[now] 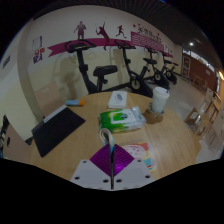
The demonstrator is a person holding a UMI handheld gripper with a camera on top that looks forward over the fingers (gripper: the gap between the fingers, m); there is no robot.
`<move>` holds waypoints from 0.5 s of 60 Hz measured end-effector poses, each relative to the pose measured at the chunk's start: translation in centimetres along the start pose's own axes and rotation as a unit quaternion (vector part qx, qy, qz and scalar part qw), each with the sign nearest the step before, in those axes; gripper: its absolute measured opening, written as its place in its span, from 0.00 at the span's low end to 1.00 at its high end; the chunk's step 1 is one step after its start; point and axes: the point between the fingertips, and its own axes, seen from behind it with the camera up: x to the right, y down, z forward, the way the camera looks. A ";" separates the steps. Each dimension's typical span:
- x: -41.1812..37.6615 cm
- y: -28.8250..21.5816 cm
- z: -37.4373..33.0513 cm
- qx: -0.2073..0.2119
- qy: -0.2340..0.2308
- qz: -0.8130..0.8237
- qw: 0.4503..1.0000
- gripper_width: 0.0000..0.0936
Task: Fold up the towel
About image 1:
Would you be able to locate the dark tablet with cover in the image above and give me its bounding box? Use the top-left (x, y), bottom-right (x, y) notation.
top-left (31, 104), bottom-right (87, 158)

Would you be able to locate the blue and orange tube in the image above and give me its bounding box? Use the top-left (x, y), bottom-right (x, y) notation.
top-left (65, 99), bottom-right (86, 107)

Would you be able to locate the black exercise bike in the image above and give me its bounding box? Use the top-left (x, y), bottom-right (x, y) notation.
top-left (114, 39), bottom-right (159, 98)
top-left (64, 39), bottom-right (119, 95)
top-left (161, 51), bottom-right (179, 85)
top-left (144, 46), bottom-right (170, 90)

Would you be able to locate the white paper cup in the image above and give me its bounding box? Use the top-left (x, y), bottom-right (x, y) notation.
top-left (151, 86), bottom-right (171, 115)

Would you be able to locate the brown chair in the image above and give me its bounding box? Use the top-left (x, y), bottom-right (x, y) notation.
top-left (0, 114), bottom-right (34, 160)

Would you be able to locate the green wet wipes pack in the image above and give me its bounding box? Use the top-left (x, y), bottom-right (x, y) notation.
top-left (99, 106), bottom-right (147, 134)

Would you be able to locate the group of wooden chairs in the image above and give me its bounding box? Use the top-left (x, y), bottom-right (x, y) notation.
top-left (184, 88), bottom-right (224, 151)

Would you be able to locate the small white box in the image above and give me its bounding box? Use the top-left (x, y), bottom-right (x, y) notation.
top-left (107, 90), bottom-right (129, 110)

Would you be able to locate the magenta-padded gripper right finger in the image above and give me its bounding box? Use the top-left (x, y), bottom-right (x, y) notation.
top-left (113, 144), bottom-right (155, 191)

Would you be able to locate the brown tape roll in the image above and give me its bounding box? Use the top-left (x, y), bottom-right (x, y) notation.
top-left (143, 103), bottom-right (165, 125)

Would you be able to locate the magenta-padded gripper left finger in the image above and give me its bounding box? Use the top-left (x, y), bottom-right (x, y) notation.
top-left (70, 143), bottom-right (112, 191)

